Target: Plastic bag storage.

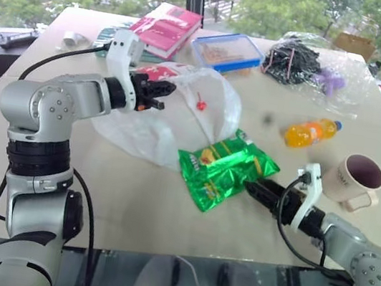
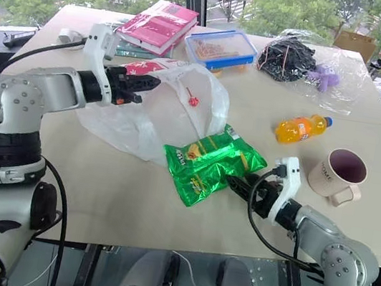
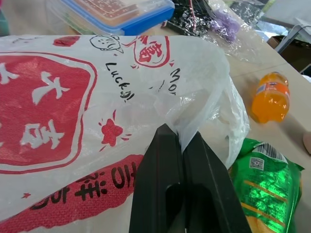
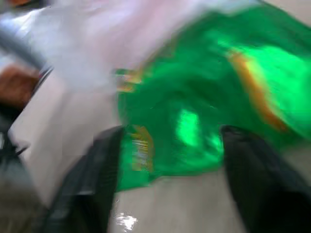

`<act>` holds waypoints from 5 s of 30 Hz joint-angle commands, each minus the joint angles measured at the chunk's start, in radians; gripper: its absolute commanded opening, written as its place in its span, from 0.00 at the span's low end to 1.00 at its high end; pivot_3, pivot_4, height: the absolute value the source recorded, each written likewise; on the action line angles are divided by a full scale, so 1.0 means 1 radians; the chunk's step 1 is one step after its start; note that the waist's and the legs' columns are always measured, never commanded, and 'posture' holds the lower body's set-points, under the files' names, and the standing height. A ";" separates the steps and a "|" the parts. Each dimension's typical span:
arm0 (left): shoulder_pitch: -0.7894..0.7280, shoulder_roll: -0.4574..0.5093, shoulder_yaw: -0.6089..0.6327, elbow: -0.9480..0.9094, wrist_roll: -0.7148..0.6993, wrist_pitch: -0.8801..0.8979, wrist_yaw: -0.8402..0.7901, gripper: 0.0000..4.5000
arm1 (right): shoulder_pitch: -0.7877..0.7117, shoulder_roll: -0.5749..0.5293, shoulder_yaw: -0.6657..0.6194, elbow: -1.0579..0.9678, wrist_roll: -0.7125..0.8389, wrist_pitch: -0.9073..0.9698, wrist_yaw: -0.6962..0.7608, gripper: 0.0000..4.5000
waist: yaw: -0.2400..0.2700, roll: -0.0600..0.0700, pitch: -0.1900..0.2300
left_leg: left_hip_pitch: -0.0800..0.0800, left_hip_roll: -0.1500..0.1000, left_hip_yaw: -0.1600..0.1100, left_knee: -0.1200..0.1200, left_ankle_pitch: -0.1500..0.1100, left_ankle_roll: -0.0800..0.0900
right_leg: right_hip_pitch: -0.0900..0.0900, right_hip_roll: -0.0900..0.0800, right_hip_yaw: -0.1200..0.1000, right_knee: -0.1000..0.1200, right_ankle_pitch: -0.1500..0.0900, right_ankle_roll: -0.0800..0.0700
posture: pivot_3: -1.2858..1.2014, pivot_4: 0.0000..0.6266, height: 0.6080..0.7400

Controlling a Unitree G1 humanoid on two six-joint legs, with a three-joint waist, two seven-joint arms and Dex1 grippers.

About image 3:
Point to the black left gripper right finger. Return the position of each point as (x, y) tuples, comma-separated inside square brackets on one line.
[(209, 184)]

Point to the green snack packet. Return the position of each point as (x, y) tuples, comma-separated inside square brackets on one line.
[(264, 184)]

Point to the white metal frame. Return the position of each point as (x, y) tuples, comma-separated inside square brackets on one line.
[(291, 36)]

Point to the clear bag with purple items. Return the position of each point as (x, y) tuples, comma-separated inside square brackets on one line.
[(226, 21)]

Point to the white red-printed plastic bag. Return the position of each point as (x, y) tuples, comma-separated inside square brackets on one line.
[(73, 109)]

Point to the brown cardboard box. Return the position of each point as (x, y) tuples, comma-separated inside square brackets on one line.
[(277, 41)]

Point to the black flat box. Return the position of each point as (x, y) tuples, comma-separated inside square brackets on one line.
[(184, 18)]

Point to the orange soda plastic bottle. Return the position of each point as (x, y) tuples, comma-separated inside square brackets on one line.
[(271, 97)]

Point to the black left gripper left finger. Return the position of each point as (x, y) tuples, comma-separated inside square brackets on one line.
[(158, 179)]

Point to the blue-lidded clear plastic container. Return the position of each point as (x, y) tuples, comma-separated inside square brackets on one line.
[(109, 14)]

